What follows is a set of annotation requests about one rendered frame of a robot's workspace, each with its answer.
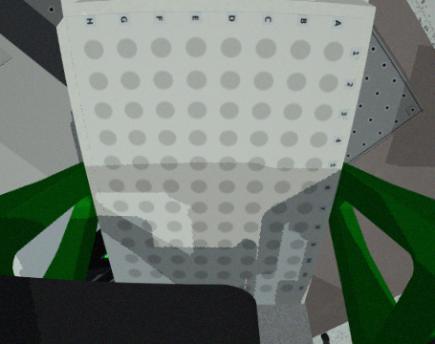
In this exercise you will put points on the white well pcr plate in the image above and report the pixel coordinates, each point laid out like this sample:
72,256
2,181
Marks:
213,133

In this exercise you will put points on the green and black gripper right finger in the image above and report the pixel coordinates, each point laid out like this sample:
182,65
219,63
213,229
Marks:
409,219

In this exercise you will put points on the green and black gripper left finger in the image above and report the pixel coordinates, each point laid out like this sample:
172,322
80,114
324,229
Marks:
27,211

